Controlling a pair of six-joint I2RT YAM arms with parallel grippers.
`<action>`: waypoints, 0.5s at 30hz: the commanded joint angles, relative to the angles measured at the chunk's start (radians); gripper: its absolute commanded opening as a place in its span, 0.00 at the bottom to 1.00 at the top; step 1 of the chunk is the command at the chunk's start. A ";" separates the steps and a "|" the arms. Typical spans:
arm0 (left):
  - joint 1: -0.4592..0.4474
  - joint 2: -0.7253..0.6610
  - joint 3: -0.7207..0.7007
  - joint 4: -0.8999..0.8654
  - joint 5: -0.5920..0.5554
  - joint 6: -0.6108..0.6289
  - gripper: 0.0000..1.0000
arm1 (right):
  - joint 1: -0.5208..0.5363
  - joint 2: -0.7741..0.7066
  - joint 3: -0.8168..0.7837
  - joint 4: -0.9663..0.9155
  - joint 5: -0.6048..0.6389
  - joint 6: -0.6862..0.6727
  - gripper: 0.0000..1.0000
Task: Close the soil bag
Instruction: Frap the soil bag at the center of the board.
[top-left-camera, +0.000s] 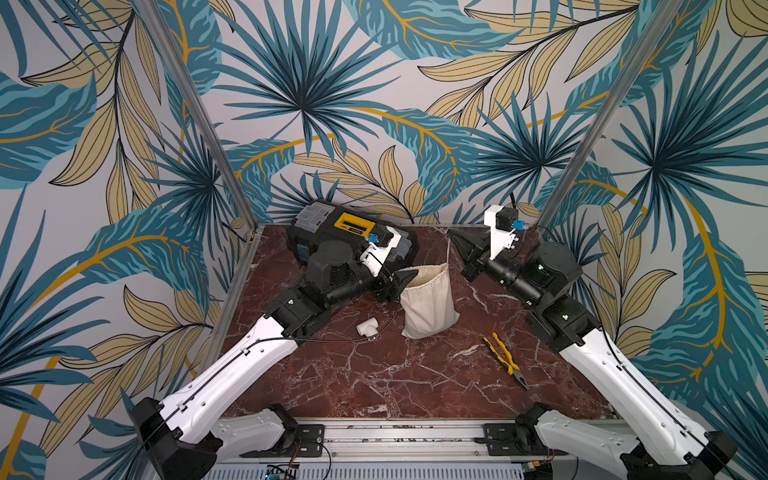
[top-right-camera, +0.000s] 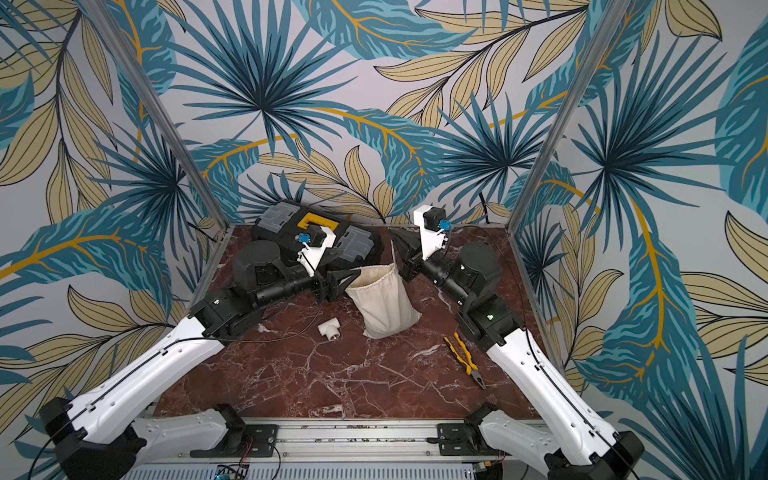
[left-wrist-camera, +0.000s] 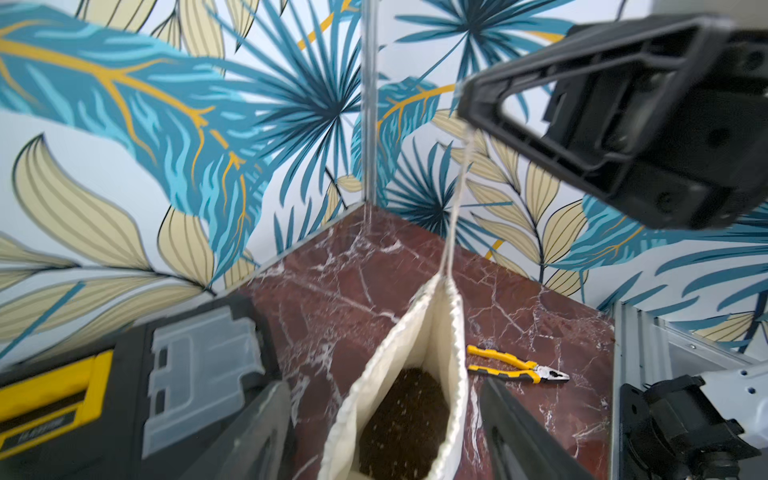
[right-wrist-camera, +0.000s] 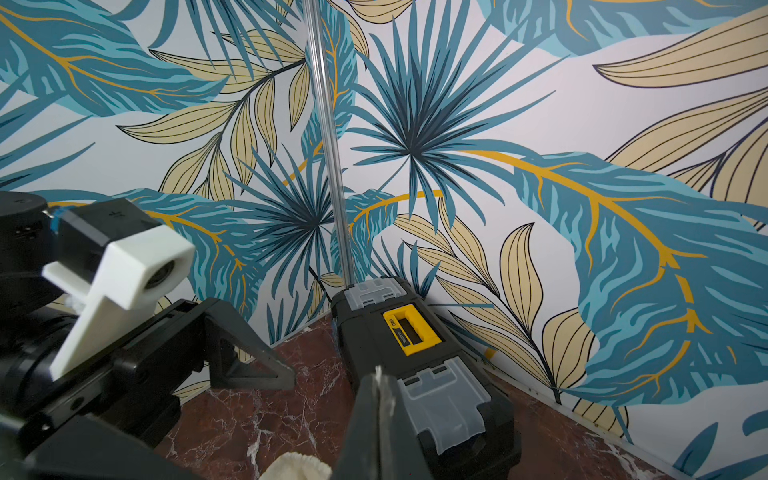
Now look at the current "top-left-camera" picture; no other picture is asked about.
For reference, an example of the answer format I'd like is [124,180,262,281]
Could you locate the white cloth soil bag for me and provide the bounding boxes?
[400,263,460,340]

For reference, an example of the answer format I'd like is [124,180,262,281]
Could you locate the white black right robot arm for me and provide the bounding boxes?
[449,229,738,479]

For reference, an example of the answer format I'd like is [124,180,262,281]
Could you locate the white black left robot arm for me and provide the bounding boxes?
[129,238,418,479]

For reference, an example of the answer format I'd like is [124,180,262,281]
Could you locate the white PVC tee fitting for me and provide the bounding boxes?
[356,317,380,339]

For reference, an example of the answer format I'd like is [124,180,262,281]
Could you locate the black yellow plastic toolbox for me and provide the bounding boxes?
[287,200,419,277]

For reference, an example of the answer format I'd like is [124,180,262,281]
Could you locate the yellow black pliers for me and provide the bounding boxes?
[483,333,529,390]

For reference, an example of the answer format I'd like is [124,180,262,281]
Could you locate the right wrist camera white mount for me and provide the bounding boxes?
[483,205,527,260]

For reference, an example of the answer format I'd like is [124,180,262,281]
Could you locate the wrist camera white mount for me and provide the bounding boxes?
[483,205,527,260]
[360,226,402,278]

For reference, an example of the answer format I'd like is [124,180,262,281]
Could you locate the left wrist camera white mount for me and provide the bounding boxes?
[360,226,402,278]

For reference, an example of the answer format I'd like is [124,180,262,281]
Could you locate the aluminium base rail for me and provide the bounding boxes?
[137,418,667,480]

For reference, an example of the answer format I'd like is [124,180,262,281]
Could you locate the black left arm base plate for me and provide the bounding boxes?
[240,424,326,459]

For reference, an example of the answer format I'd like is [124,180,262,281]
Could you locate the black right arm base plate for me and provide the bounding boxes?
[474,423,565,458]

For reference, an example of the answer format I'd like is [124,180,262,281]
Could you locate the right aluminium corner post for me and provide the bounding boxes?
[535,0,683,227]

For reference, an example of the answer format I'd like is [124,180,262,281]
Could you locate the aluminium corner post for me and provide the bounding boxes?
[134,0,259,232]
[535,0,683,227]

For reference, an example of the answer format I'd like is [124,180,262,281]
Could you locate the left aluminium corner post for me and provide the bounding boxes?
[134,0,259,232]

